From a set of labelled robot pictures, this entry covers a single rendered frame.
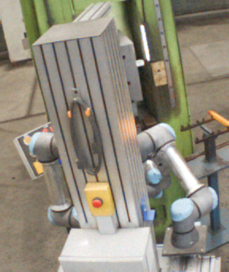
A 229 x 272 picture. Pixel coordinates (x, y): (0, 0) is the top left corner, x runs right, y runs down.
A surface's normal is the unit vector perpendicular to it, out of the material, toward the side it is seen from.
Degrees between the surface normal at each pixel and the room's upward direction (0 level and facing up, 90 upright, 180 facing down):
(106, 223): 90
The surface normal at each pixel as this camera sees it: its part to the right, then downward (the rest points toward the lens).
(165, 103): 0.19, 0.39
